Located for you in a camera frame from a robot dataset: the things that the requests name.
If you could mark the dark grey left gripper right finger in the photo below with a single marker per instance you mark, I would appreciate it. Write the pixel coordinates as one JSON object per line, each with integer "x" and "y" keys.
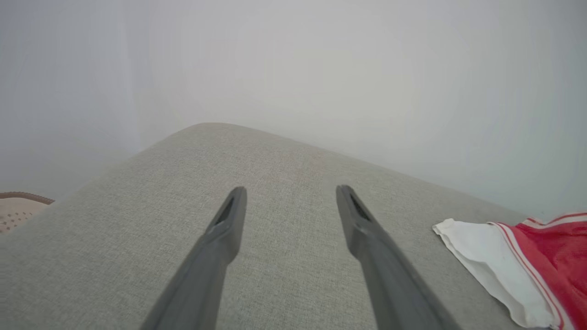
{"x": 390, "y": 275}

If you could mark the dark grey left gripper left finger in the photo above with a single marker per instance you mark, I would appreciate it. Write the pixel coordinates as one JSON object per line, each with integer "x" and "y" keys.
{"x": 206, "y": 275}

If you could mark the red and white shorts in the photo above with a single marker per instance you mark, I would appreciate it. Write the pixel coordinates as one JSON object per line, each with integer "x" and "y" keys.
{"x": 550, "y": 256}

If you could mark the beige laundry basket brown rim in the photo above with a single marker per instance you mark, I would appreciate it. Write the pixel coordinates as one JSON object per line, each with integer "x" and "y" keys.
{"x": 18, "y": 213}

